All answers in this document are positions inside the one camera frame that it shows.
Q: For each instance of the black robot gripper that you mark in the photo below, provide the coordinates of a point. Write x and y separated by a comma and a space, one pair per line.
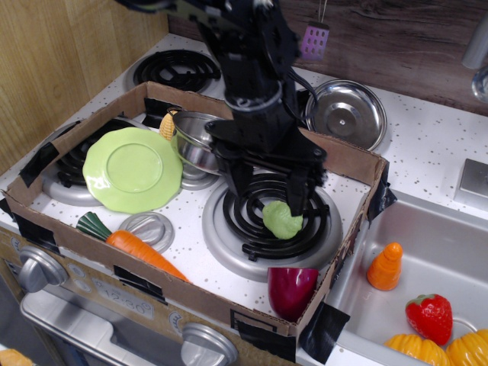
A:
268, 138

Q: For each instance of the light green toy broccoli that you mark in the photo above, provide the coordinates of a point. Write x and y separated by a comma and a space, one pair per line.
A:
278, 219

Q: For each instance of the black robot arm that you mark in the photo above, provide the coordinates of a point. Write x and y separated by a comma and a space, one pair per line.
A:
255, 50

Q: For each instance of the stainless steel pot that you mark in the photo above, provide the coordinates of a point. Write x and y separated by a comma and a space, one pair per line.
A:
192, 142

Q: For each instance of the steel pot lid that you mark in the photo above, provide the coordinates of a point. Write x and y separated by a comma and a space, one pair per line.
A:
348, 111

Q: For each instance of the middle grey stove knob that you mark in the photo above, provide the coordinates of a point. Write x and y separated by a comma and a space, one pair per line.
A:
194, 179

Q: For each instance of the grey stove knob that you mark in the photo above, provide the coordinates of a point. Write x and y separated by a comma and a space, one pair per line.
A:
194, 179
152, 228

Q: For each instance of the back right black burner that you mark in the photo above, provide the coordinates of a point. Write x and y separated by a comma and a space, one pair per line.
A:
306, 102

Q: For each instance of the dark red cup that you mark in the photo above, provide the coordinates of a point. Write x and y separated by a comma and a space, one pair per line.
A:
290, 290

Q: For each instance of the yellow toy corn cob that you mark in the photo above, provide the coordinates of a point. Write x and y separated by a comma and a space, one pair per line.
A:
167, 126

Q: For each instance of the front grey stove knob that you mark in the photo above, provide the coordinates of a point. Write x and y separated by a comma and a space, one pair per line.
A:
152, 228

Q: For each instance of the light green plate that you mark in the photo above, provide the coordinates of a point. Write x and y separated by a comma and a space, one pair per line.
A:
132, 170

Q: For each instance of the back left black burner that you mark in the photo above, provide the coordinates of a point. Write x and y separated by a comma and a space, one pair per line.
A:
186, 70

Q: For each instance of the hanging purple spatula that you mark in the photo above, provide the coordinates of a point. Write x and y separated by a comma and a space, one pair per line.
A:
315, 37

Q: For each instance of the small orange toy carrot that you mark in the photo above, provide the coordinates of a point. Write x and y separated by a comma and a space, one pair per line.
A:
384, 272

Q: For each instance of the brown cardboard fence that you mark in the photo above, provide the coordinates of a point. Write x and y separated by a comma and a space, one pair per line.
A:
208, 289

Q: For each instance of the right oven control knob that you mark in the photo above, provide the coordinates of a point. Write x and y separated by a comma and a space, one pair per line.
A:
205, 346

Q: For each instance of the oven control knob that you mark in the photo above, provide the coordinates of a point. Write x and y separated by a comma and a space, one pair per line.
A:
205, 346
39, 270

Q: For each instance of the grey metal sink basin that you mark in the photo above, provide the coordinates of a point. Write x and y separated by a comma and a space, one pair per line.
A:
444, 252

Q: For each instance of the front left black burner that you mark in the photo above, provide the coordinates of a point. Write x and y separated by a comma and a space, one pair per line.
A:
64, 181

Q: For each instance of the red toy strawberry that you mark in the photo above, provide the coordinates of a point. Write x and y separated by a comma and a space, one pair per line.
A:
431, 316

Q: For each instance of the left orange toy pumpkin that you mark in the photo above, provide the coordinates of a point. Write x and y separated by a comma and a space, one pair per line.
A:
421, 349

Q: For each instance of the orange toy pumpkin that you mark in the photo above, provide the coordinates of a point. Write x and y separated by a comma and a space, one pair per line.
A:
421, 349
470, 349

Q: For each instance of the silver faucet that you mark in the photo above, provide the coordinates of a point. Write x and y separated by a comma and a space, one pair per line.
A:
474, 59

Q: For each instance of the left oven control knob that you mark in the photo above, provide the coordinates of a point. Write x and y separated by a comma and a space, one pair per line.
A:
39, 270

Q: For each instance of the right orange toy pumpkin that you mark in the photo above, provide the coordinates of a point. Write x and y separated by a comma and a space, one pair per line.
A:
470, 349

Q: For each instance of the orange object bottom left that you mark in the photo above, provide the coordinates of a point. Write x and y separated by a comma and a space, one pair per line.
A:
12, 357

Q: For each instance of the silver oven door handle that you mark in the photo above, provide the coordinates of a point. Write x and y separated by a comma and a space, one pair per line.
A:
102, 336

